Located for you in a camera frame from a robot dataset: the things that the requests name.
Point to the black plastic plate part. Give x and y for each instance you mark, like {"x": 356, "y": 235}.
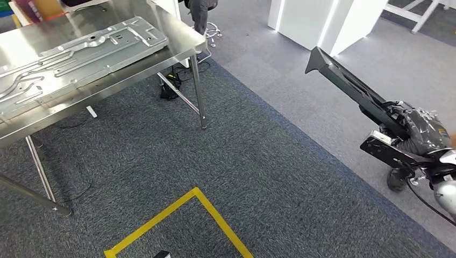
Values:
{"x": 342, "y": 80}

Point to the steel workbench table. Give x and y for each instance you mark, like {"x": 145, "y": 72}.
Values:
{"x": 180, "y": 41}

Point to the black robot torso part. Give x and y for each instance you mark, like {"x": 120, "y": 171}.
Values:
{"x": 162, "y": 255}

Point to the black power adapter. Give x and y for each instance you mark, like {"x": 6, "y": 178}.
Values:
{"x": 169, "y": 93}

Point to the chrome chair base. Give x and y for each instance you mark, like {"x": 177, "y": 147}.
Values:
{"x": 216, "y": 34}

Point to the yellow floor tape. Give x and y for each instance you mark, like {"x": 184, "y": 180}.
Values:
{"x": 160, "y": 214}

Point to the person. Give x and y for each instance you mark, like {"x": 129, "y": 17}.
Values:
{"x": 199, "y": 14}

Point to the white display plinth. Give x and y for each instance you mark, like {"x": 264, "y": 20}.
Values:
{"x": 303, "y": 18}
{"x": 356, "y": 25}

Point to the white tape piece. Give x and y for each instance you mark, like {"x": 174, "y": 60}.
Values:
{"x": 91, "y": 112}

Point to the stamped metal panel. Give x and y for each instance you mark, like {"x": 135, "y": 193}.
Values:
{"x": 89, "y": 53}

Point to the black caster wheel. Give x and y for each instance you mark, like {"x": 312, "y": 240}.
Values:
{"x": 397, "y": 180}

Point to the yellow box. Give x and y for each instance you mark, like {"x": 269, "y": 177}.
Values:
{"x": 50, "y": 7}

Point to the red box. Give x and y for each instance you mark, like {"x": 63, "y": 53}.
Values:
{"x": 26, "y": 9}

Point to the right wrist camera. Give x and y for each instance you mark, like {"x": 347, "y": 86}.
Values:
{"x": 384, "y": 151}

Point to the white table frame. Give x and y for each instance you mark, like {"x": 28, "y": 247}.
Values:
{"x": 425, "y": 17}

